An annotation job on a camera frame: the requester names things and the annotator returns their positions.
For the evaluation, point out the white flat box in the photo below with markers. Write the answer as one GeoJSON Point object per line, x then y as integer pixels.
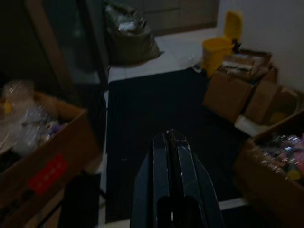
{"type": "Point", "coordinates": [249, 126]}

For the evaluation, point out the glass door with wooden frame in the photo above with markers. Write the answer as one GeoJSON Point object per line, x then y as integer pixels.
{"type": "Point", "coordinates": [71, 35]}

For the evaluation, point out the cardboard box with yellow mark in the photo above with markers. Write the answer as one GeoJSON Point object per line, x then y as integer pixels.
{"type": "Point", "coordinates": [263, 102]}

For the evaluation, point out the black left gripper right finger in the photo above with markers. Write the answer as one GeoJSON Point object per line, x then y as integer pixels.
{"type": "Point", "coordinates": [192, 175]}

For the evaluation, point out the large plain cardboard box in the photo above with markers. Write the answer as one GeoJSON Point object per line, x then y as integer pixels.
{"type": "Point", "coordinates": [225, 97]}

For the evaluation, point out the cardboard box with red label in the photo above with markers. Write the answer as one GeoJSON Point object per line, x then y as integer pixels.
{"type": "Point", "coordinates": [59, 154]}

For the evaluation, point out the olive plastic trash sack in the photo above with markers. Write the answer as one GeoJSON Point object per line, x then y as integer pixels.
{"type": "Point", "coordinates": [133, 42]}

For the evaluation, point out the black floor mat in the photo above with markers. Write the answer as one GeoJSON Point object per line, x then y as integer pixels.
{"type": "Point", "coordinates": [154, 104]}

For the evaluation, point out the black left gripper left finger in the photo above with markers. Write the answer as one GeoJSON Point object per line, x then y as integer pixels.
{"type": "Point", "coordinates": [154, 171]}

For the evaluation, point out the clear plastic wrap bundle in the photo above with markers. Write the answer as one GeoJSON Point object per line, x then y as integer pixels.
{"type": "Point", "coordinates": [26, 123]}

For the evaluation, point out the yellow plastic rubbish bin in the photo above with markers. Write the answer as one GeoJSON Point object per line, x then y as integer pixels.
{"type": "Point", "coordinates": [218, 50]}

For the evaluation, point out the large cardboard box of trash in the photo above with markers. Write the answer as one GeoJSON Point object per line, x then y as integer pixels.
{"type": "Point", "coordinates": [261, 180]}

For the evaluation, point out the open cardboard box with papers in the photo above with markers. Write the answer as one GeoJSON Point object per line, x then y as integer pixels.
{"type": "Point", "coordinates": [247, 64]}

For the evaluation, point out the grey cabinet doors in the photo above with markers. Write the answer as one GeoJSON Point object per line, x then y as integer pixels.
{"type": "Point", "coordinates": [180, 14]}

